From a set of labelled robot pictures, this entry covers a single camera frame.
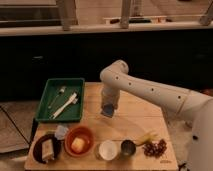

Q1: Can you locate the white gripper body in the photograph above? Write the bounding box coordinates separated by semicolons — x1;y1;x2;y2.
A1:
101;85;120;109

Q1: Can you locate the black cable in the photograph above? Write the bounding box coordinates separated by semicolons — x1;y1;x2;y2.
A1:
178;162;188;171

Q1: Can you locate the metal cup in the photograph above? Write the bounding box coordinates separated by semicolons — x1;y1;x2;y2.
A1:
120;140;136;157

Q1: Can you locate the red grape bunch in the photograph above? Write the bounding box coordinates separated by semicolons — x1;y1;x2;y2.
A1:
143;139;167;158

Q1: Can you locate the metal spoon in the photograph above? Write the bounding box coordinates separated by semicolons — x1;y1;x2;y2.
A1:
48;86;66;109

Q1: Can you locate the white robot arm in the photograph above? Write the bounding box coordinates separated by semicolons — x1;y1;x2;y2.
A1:
100;60;213;171

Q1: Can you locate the orange bowl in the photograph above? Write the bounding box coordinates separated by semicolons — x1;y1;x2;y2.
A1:
64;126;94;157

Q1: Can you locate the yellow sponge block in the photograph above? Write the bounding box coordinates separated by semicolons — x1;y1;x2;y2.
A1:
71;137;85;153

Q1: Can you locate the yellow banana toy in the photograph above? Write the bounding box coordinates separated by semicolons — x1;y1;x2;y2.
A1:
135;133;157;146

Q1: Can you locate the blue sponge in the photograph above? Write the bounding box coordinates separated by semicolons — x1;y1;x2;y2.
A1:
101;104;115;118

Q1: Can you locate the dark brown plate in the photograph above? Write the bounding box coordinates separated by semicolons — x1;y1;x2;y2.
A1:
33;134;61;164

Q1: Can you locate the tan wooden block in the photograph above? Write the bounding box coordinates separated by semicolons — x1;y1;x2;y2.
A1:
42;139;54;163

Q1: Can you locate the white cup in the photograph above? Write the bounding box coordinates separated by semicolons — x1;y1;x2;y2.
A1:
98;140;118;161

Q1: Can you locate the crumpled clear plastic wrap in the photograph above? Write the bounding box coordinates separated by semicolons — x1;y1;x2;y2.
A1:
54;125;68;140

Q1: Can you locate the green plastic tray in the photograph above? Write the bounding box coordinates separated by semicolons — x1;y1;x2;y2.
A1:
35;78;85;123

